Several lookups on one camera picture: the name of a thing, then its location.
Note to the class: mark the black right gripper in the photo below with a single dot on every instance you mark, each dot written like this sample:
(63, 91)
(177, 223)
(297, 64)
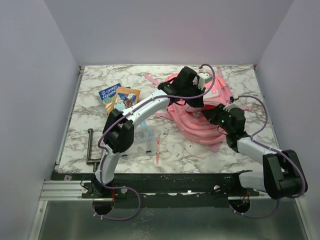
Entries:
(211, 114)

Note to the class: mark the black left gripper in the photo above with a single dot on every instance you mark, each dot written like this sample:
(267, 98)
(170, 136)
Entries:
(196, 103)

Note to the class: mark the pink student backpack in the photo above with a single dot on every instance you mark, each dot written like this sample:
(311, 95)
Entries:
(196, 128)

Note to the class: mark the pink red pen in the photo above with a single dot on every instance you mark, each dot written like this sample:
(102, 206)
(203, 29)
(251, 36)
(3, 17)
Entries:
(158, 150)

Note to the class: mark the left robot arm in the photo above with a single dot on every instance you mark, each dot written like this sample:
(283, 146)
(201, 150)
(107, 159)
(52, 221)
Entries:
(119, 129)

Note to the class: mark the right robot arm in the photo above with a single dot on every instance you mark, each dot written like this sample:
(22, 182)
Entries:
(281, 175)

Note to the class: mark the orange paperback book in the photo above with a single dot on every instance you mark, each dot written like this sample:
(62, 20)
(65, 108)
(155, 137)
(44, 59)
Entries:
(125, 98)

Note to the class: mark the clear plastic screw organizer box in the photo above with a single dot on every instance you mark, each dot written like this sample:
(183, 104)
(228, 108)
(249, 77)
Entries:
(145, 142)

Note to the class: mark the blue treehouse paperback book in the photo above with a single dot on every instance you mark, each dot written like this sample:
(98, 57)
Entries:
(107, 96)

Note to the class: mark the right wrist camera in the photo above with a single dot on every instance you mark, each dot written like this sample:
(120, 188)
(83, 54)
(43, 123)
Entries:
(231, 105)

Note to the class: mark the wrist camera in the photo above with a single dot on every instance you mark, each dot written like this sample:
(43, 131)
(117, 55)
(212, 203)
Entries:
(231, 105)
(202, 78)

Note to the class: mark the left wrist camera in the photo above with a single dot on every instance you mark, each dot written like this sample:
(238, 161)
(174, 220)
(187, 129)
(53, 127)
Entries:
(202, 78)

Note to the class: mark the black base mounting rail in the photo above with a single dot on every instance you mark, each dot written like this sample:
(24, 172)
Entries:
(159, 190)

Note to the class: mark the black metal clamp bracket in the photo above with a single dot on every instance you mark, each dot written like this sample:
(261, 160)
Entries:
(91, 161)

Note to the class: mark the aluminium extrusion rail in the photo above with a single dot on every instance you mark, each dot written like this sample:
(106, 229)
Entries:
(59, 190)

